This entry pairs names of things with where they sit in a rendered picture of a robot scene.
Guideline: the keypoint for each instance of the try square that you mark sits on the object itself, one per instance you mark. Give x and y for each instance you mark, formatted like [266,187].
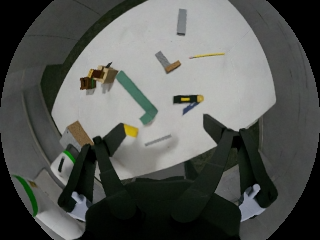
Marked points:
[166,64]

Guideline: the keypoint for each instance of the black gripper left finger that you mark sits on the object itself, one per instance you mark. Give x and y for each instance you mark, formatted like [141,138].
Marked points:
[77,195]

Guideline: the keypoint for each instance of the green l-shaped bar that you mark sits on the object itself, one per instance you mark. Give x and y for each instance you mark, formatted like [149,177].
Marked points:
[139,97]

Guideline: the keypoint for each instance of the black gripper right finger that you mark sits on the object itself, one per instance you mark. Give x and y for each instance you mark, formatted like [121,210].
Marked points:
[257,189]

